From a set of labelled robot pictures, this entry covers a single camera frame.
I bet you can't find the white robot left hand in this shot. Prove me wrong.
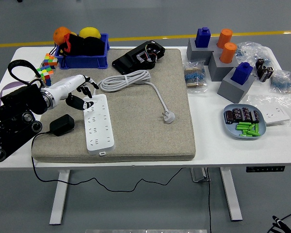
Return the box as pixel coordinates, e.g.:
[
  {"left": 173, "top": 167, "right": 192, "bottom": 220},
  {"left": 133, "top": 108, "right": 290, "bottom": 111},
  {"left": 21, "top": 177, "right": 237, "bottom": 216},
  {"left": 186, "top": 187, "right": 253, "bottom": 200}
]
[{"left": 48, "top": 74, "right": 99, "bottom": 111}]

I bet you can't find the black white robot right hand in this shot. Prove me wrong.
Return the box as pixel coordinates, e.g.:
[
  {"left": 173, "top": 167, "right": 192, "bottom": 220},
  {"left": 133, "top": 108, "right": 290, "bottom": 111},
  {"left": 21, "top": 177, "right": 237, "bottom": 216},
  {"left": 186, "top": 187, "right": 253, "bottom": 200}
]
[{"left": 272, "top": 215, "right": 291, "bottom": 233}]

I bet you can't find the black plug adapter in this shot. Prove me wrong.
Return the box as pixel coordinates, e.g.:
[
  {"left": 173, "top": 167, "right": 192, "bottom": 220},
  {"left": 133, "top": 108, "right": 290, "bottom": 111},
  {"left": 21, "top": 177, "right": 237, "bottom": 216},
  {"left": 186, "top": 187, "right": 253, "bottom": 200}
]
[{"left": 49, "top": 114, "right": 75, "bottom": 137}]

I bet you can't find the white power strip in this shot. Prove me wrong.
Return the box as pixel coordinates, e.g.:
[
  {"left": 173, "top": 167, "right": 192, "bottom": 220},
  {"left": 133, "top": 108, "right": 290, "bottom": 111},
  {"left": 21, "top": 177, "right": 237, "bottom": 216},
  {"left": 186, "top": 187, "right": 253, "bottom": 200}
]
[{"left": 83, "top": 94, "right": 116, "bottom": 157}]

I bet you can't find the thin black adapter cord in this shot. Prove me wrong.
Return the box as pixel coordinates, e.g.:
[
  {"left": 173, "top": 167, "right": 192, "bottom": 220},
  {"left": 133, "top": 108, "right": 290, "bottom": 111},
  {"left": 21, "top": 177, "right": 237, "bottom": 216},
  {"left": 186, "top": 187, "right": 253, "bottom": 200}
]
[{"left": 31, "top": 130, "right": 185, "bottom": 192}]

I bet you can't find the colourful puzzle cube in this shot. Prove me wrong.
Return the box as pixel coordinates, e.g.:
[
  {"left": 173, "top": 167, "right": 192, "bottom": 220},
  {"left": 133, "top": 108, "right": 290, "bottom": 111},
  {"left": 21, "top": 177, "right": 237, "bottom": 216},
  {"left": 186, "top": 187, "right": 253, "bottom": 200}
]
[
  {"left": 35, "top": 65, "right": 54, "bottom": 87},
  {"left": 43, "top": 53, "right": 58, "bottom": 69}
]

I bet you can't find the blue plastic bin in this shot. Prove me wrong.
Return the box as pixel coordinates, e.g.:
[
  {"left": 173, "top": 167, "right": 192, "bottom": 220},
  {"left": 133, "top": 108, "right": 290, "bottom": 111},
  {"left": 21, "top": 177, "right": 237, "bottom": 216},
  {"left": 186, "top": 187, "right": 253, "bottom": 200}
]
[{"left": 54, "top": 33, "right": 110, "bottom": 70}]

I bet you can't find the orange fruit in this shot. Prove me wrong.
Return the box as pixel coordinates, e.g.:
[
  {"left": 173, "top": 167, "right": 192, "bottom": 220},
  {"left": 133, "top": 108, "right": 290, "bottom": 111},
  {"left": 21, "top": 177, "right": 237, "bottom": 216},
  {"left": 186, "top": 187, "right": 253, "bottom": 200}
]
[{"left": 53, "top": 26, "right": 72, "bottom": 46}]

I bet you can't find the black table control panel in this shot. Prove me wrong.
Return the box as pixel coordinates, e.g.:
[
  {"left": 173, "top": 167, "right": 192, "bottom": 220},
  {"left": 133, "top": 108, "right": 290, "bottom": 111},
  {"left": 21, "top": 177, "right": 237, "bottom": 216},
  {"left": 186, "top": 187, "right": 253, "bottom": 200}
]
[{"left": 245, "top": 166, "right": 286, "bottom": 173}]

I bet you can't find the yellow fruit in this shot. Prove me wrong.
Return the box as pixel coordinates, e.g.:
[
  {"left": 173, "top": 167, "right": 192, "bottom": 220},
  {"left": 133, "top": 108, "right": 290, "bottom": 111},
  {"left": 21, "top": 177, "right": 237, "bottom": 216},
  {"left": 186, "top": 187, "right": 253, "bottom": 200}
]
[{"left": 79, "top": 26, "right": 102, "bottom": 39}]

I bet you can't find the white table leg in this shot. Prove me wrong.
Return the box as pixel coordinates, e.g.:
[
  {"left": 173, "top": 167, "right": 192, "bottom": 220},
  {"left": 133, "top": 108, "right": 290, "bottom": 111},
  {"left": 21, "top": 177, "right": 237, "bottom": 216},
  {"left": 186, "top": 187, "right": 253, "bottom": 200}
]
[
  {"left": 219, "top": 167, "right": 243, "bottom": 221},
  {"left": 49, "top": 169, "right": 71, "bottom": 225}
]

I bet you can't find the grey-brown mat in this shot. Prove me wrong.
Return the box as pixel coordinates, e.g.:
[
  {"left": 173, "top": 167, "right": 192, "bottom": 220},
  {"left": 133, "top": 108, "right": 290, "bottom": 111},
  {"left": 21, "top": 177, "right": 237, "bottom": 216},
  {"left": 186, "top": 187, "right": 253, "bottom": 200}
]
[{"left": 31, "top": 48, "right": 196, "bottom": 164}]

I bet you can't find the blue-grey plate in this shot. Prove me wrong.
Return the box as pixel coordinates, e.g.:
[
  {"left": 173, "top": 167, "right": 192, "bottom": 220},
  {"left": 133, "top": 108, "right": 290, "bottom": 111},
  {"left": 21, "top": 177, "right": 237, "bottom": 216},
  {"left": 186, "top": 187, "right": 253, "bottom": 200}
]
[{"left": 223, "top": 103, "right": 267, "bottom": 140}]

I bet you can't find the clear plastic bag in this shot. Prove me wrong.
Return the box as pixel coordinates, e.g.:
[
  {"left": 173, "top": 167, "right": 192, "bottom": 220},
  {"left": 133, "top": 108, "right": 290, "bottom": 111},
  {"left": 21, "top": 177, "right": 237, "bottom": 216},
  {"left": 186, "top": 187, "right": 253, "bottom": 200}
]
[{"left": 247, "top": 93, "right": 291, "bottom": 127}]

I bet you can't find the bag of resistors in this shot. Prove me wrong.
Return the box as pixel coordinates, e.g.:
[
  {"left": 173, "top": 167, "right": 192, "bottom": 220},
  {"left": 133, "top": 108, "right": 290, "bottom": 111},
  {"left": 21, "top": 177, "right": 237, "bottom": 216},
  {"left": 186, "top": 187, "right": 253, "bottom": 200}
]
[
  {"left": 183, "top": 60, "right": 209, "bottom": 94},
  {"left": 235, "top": 41, "right": 274, "bottom": 67},
  {"left": 269, "top": 69, "right": 291, "bottom": 94}
]

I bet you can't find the blue square peg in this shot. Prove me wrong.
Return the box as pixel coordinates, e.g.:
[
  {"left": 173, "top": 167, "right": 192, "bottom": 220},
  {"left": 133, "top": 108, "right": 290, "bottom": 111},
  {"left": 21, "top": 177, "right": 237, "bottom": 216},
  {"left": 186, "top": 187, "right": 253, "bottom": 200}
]
[
  {"left": 195, "top": 27, "right": 212, "bottom": 49},
  {"left": 230, "top": 62, "right": 254, "bottom": 85}
]

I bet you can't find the bag of black capacitors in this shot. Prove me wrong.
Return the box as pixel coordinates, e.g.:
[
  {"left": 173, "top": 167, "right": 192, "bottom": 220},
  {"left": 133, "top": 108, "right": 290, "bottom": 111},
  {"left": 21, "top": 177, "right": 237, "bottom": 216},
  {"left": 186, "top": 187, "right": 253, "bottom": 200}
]
[{"left": 255, "top": 57, "right": 275, "bottom": 83}]

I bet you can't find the orange cylinder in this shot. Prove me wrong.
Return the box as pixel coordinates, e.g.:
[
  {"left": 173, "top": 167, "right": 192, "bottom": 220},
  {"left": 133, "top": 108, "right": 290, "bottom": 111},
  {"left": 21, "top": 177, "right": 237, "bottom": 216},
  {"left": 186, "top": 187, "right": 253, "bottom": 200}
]
[
  {"left": 219, "top": 42, "right": 238, "bottom": 64},
  {"left": 217, "top": 29, "right": 233, "bottom": 49}
]

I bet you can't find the black pouch with red cord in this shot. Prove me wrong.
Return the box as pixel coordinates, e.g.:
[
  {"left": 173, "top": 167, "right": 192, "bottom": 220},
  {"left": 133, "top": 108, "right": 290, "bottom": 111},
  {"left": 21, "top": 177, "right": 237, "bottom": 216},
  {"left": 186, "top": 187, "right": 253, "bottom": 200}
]
[{"left": 55, "top": 33, "right": 105, "bottom": 57}]

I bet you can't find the grey power strip cable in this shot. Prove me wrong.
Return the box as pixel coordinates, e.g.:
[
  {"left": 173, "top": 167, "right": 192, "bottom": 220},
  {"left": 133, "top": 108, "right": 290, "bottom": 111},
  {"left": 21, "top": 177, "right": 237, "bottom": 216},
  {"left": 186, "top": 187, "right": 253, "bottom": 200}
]
[{"left": 97, "top": 69, "right": 176, "bottom": 125}]

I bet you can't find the black device with wires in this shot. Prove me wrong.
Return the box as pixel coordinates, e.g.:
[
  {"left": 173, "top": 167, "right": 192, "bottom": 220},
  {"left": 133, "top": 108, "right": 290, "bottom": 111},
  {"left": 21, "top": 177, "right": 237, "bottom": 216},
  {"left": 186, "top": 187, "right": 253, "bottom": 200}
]
[{"left": 112, "top": 40, "right": 166, "bottom": 75}]

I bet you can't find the black hanging cable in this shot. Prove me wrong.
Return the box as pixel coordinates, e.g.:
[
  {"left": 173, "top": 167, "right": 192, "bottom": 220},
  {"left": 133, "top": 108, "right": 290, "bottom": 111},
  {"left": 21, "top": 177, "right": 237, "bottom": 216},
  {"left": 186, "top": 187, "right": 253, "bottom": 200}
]
[{"left": 206, "top": 167, "right": 213, "bottom": 233}]

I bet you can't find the metal bracket under table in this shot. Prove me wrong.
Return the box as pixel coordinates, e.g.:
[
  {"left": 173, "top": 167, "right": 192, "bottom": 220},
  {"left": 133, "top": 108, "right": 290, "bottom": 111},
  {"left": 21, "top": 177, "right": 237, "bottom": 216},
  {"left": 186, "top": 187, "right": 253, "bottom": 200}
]
[{"left": 190, "top": 167, "right": 211, "bottom": 183}]

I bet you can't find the white wall socket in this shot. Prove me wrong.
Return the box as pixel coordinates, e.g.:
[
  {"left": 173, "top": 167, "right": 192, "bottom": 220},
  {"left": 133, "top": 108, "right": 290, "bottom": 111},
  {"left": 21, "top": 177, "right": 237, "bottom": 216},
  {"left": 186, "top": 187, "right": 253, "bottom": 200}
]
[{"left": 263, "top": 105, "right": 291, "bottom": 126}]

